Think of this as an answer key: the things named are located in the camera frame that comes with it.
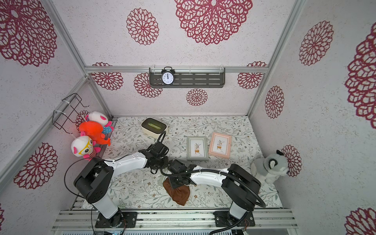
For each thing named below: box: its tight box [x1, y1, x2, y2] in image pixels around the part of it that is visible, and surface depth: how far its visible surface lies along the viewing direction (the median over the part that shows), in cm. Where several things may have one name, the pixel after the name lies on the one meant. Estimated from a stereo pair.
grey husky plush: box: [250, 149, 290, 185], surface depth 76 cm
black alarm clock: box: [161, 66, 176, 86], surface depth 92 cm
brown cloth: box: [163, 177, 190, 206], surface depth 81 cm
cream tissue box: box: [140, 117, 169, 140], surface depth 108 cm
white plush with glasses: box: [70, 135, 102, 162], surface depth 82 cm
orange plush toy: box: [79, 120, 111, 147], surface depth 92 cm
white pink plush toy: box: [85, 111, 115, 132], surface depth 97 cm
